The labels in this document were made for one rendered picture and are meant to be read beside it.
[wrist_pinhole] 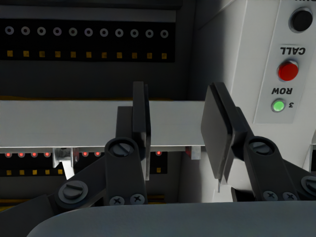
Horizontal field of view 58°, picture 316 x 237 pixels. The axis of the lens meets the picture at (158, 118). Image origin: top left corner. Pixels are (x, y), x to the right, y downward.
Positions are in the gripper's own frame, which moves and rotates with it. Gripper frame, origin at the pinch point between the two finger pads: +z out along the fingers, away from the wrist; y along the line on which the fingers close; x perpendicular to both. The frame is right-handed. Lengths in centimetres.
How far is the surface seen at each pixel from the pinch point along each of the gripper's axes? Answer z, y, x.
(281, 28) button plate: 12.3, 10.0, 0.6
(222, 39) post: 16.8, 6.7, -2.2
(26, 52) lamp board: 26.3, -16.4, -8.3
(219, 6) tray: 18.8, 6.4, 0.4
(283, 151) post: 10.5, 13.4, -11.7
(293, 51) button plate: 12.0, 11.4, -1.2
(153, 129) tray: 11.5, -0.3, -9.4
